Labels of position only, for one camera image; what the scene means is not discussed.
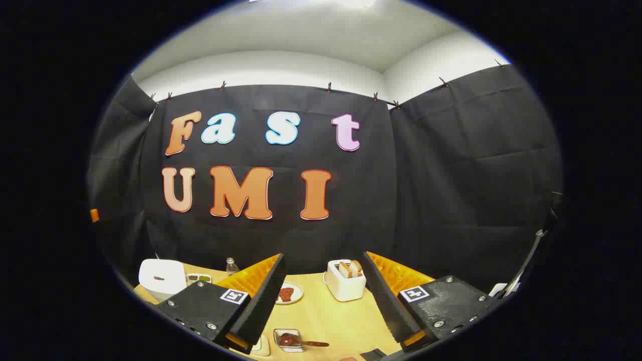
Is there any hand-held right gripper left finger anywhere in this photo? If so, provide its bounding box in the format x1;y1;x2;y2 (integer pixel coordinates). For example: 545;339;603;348
155;253;288;354

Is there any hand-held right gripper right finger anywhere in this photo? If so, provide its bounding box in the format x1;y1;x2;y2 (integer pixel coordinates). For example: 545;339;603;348
362;251;500;352

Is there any brown wooden spoon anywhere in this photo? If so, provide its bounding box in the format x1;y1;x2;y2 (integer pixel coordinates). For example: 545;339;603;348
279;333;330;348

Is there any metal wire chopstick holder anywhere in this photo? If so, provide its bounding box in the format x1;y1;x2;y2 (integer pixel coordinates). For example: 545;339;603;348
273;328;304;352

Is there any white rice cooker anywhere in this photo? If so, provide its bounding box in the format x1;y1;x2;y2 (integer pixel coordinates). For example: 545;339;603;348
138;259;187;302

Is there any white round plate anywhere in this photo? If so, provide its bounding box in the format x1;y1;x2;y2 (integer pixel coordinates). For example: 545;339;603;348
275;281;304;305

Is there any white toaster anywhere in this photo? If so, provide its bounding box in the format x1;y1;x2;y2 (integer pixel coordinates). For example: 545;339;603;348
324;259;367;302

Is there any black backdrop cloth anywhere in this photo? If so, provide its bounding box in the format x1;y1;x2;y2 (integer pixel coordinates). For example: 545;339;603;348
88;64;563;301

